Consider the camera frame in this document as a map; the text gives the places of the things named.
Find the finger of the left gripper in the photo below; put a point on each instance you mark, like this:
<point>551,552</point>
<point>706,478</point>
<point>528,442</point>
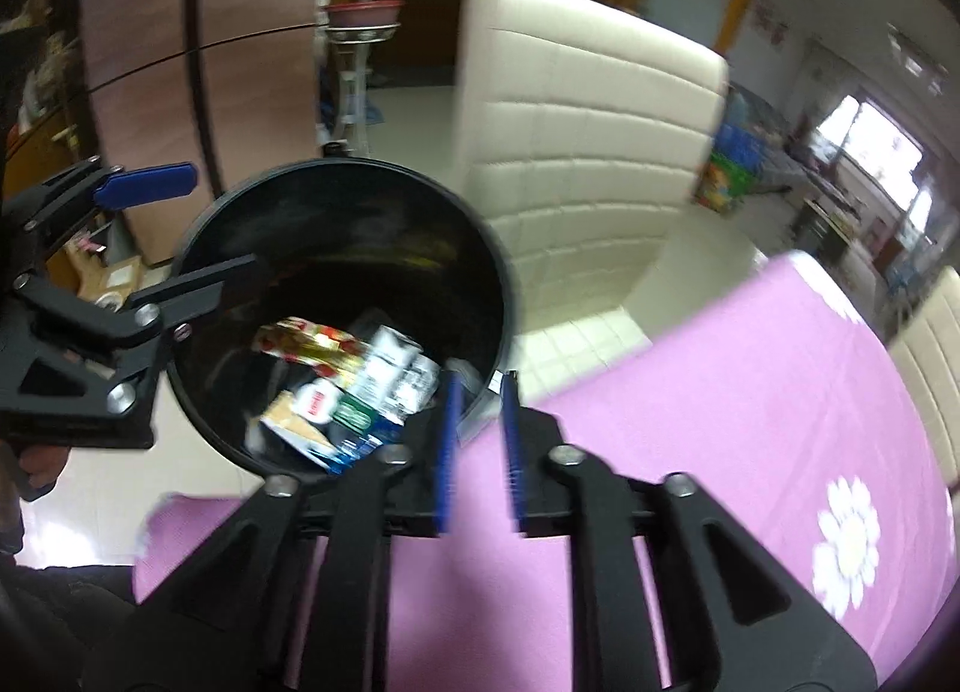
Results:
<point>74,324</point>
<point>131,188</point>

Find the cream chair far right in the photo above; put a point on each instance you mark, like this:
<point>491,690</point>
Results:
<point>927,355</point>

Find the colourful bag on floor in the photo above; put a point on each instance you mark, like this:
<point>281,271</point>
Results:
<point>732,169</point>

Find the black round trash bin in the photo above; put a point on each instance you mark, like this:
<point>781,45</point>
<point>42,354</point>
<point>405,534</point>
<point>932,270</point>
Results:
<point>348,243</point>

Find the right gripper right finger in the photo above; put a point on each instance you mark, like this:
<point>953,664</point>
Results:
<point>668,590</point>

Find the brown medicine bottle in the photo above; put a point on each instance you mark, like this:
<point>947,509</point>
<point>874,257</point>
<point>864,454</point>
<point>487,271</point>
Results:
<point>315,402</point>

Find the cardboard medicine box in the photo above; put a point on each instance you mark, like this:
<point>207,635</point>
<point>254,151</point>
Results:
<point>293,430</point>

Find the white green milk carton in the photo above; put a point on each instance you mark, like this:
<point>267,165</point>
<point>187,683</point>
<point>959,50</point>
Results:
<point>356,430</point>

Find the ceiling lamp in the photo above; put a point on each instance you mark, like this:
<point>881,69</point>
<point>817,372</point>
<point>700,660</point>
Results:
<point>916,62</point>

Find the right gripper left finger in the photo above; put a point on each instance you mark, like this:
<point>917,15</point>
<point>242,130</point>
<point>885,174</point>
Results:
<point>293,589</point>

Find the cream chair left side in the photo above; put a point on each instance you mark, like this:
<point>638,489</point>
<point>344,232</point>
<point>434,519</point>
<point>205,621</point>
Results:
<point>580,131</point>

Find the pink refrigerator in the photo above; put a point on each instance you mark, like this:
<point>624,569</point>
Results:
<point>227,85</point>

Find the red yellow checkered wrapper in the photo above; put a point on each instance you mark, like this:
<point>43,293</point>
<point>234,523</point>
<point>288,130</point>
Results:
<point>328,351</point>

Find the metal stand with red basin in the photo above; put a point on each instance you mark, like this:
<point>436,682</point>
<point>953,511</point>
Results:
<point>350,30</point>

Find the cream chair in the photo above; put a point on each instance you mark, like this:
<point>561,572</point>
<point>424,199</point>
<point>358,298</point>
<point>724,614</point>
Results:
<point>580,131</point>
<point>927,355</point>

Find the person's left hand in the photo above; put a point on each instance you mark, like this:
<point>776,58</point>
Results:
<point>41,466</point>

